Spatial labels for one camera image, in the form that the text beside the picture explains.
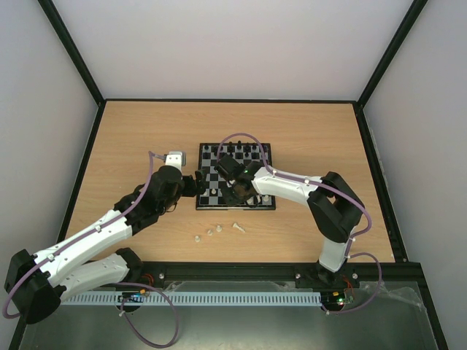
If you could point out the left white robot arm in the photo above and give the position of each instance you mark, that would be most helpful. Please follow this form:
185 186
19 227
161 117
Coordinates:
38 283

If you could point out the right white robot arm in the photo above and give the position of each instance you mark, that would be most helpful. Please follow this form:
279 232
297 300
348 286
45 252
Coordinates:
335 208

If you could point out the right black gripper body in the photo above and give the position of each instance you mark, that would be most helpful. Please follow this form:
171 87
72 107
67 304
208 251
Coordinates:
226 168

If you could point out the green circuit board right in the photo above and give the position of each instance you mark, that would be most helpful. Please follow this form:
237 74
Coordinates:
341 298

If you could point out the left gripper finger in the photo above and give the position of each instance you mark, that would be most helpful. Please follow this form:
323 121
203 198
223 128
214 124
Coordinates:
201 187
200 175

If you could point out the black and silver chessboard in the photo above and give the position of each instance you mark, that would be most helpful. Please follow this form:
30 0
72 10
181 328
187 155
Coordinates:
208 201

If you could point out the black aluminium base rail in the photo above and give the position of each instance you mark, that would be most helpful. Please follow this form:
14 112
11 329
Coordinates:
301 275

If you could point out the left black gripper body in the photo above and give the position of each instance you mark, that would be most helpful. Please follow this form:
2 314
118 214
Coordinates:
190 190

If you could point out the white slotted cable duct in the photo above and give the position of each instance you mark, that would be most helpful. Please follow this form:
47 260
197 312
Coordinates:
115 298

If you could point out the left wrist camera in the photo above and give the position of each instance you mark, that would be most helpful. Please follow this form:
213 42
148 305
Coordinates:
176 159

